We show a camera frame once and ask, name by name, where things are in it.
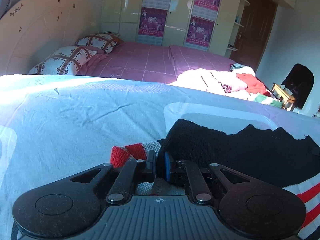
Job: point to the brown wooden door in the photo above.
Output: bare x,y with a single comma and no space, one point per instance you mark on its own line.
255,27

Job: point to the black chair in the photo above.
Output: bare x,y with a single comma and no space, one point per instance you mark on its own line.
300,85

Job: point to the heart print pillow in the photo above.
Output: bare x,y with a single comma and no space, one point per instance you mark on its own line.
100,41
62,61

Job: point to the green striped cloth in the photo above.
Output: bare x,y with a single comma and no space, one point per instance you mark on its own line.
267,101

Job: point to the blue curtain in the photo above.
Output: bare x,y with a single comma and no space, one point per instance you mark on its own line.
5,2

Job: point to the cream rounded headboard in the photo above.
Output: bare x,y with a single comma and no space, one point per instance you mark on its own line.
45,27

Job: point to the pink checked bed sheet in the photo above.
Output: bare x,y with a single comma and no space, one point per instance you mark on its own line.
150,62

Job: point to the striped knit sweater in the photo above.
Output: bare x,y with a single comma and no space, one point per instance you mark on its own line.
237,150

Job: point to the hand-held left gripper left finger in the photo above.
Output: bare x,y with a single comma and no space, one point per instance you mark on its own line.
130,177

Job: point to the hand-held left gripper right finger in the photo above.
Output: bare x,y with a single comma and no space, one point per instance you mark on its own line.
168,165

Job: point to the corner shelf unit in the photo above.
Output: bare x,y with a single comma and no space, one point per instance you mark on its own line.
237,25

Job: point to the cream glossy wardrobe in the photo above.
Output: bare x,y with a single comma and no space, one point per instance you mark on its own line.
180,10

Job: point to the white pink cloth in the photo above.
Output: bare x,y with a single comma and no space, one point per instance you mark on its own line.
200,80

